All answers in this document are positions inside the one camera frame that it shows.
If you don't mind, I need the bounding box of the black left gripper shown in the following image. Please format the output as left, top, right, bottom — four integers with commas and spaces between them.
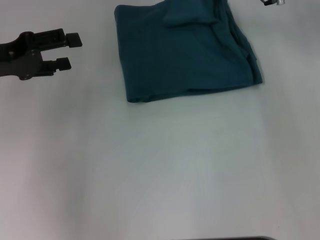
0, 28, 83, 81

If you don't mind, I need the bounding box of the teal blue printed t-shirt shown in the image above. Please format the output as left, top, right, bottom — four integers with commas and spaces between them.
113, 0, 264, 104

